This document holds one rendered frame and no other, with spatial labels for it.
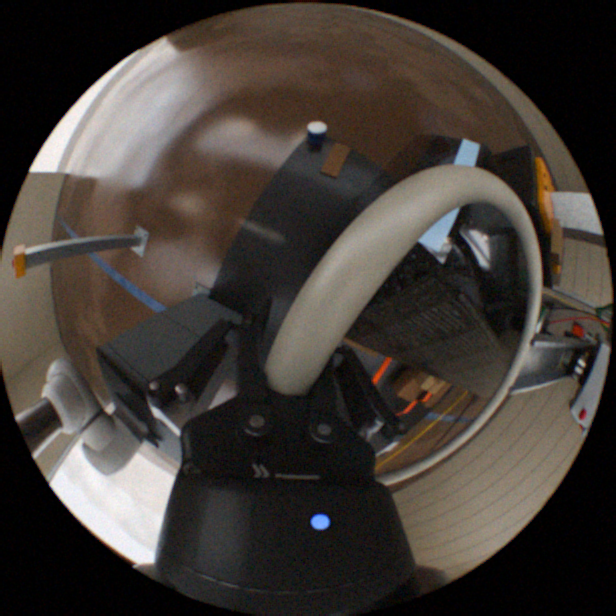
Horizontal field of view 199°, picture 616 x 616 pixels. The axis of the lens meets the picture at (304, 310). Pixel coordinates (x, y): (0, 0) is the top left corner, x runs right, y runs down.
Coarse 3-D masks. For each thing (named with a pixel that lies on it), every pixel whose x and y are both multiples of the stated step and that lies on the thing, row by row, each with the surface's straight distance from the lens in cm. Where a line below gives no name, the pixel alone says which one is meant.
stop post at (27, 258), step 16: (64, 240) 140; (80, 240) 139; (96, 240) 141; (112, 240) 147; (128, 240) 156; (144, 240) 161; (16, 256) 127; (32, 256) 130; (48, 256) 132; (64, 256) 135; (16, 272) 130
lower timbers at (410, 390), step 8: (408, 368) 151; (400, 376) 152; (408, 376) 147; (392, 384) 155; (400, 384) 149; (408, 384) 146; (416, 384) 151; (448, 384) 187; (400, 392) 148; (408, 392) 153; (416, 392) 159; (424, 392) 188; (440, 392) 187; (408, 400) 161; (432, 400) 189
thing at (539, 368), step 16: (544, 336) 54; (560, 336) 70; (528, 352) 52; (544, 352) 61; (560, 352) 75; (528, 368) 57; (544, 368) 67; (512, 384) 49; (528, 384) 55; (544, 384) 63
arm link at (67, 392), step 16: (64, 368) 72; (48, 384) 70; (64, 384) 69; (80, 384) 71; (48, 400) 68; (64, 400) 66; (80, 400) 69; (96, 400) 74; (16, 416) 65; (32, 416) 64; (48, 416) 65; (64, 416) 66; (80, 416) 69; (96, 416) 70; (32, 432) 63; (48, 432) 65; (64, 432) 73; (80, 432) 73; (32, 448) 63
